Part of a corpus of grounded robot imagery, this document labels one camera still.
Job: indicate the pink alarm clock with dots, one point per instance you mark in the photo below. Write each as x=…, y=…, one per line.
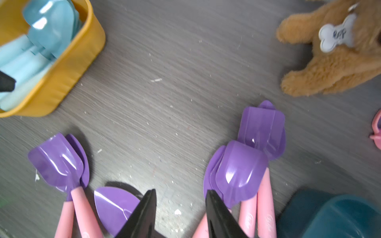
x=376, y=136

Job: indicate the dark teal storage box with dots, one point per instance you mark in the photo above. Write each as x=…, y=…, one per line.
x=316, y=214

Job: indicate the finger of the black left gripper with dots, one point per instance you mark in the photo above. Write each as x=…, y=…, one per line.
x=7, y=83

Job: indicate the yellow plastic storage box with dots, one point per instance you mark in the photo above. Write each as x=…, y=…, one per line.
x=45, y=97

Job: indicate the light blue dirty-handle shovel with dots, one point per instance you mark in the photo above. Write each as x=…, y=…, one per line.
x=13, y=99

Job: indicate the brown plush dog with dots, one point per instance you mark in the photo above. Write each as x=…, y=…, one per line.
x=346, y=40

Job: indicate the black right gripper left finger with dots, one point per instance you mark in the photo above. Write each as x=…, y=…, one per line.
x=141, y=223

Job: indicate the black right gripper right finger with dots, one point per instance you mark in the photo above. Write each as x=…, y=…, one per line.
x=221, y=223

